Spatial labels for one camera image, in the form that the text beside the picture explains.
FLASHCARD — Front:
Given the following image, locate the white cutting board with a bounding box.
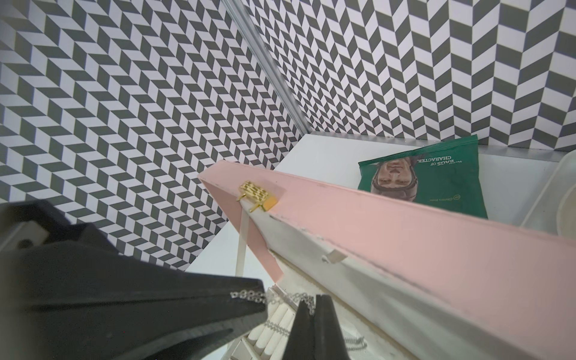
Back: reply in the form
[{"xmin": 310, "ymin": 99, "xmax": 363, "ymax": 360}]
[{"xmin": 520, "ymin": 150, "xmax": 575, "ymax": 235}]

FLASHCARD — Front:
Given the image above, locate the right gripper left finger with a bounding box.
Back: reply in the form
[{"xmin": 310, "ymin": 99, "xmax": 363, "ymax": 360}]
[{"xmin": 281, "ymin": 300, "xmax": 315, "ymax": 360}]

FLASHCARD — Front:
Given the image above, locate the silver jewelry chain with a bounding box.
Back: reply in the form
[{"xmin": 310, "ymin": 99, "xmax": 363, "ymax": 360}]
[{"xmin": 229, "ymin": 289, "xmax": 368, "ymax": 352}]

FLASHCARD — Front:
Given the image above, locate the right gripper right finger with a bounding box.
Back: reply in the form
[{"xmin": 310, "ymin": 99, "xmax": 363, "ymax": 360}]
[{"xmin": 314, "ymin": 295, "xmax": 350, "ymax": 360}]

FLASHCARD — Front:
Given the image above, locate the white plate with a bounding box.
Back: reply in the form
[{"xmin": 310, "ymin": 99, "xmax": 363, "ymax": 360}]
[{"xmin": 556, "ymin": 185, "xmax": 576, "ymax": 240}]

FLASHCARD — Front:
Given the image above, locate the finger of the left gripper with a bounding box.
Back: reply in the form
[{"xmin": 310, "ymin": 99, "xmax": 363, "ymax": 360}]
[{"xmin": 1, "ymin": 200, "xmax": 268, "ymax": 359}]

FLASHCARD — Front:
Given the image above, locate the green crisp bag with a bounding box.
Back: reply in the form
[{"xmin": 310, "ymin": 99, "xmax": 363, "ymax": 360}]
[{"xmin": 358, "ymin": 135, "xmax": 488, "ymax": 219}]

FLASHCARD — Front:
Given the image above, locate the pink jewelry box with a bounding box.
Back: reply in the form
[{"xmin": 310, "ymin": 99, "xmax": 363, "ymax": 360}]
[{"xmin": 199, "ymin": 161, "xmax": 575, "ymax": 359}]

